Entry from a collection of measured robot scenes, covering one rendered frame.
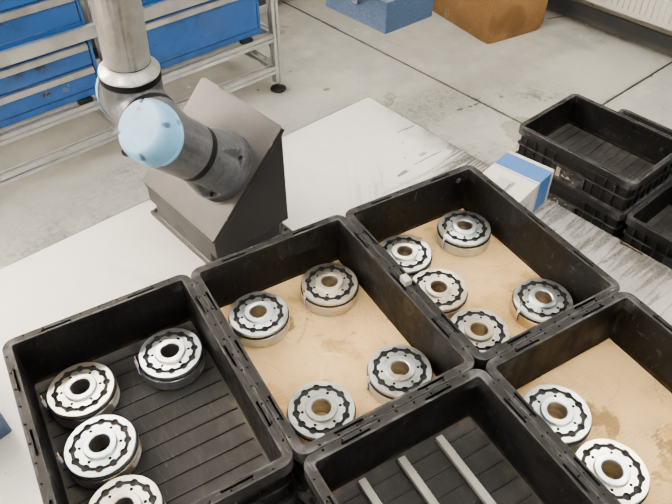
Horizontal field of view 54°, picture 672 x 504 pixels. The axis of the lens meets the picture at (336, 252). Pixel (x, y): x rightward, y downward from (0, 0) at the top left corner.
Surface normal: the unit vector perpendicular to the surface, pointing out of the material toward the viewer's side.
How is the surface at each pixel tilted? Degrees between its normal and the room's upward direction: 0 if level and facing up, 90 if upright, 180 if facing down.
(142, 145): 45
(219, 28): 90
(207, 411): 0
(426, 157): 0
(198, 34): 90
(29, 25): 90
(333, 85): 0
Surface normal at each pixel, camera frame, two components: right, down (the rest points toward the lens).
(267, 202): 0.68, 0.50
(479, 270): -0.01, -0.73
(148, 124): -0.44, -0.11
